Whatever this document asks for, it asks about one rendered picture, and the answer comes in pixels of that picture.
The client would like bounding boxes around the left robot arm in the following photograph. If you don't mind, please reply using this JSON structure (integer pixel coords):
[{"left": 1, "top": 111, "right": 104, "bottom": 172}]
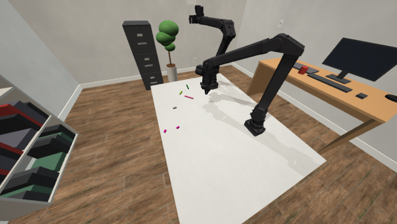
[{"left": 195, "top": 33, "right": 305, "bottom": 134}]

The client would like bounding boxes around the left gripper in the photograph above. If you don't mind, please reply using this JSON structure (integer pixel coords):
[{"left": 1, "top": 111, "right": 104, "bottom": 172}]
[{"left": 200, "top": 78, "right": 214, "bottom": 95}]

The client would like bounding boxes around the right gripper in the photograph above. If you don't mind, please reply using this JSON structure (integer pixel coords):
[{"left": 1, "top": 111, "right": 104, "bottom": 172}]
[{"left": 189, "top": 15, "right": 198, "bottom": 24}]

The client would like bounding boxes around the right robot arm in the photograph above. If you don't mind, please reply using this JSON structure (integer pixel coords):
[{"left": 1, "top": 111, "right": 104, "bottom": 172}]
[{"left": 194, "top": 5, "right": 236, "bottom": 86}]

